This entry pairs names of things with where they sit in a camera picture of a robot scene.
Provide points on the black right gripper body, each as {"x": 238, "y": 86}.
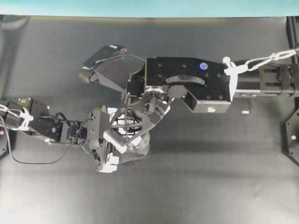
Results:
{"x": 136, "y": 116}

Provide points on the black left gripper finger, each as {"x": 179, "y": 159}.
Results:
{"x": 106, "y": 160}

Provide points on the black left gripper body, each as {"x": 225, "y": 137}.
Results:
{"x": 97, "y": 125}

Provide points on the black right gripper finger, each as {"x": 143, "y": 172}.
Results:
{"x": 120, "y": 142}

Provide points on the clear plastic bottle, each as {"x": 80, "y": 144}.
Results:
{"x": 136, "y": 152}

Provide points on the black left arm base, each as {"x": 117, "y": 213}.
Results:
{"x": 4, "y": 142}

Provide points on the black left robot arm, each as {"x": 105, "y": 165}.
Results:
{"x": 33, "y": 119}

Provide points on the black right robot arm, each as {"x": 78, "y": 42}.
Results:
{"x": 203, "y": 86}

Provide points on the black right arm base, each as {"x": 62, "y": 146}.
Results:
{"x": 291, "y": 138}

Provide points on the teal backdrop board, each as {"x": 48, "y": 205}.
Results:
{"x": 152, "y": 8}

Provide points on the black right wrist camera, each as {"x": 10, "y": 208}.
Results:
{"x": 108, "y": 67}

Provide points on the black aluminium frame rail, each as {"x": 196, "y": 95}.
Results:
{"x": 292, "y": 28}

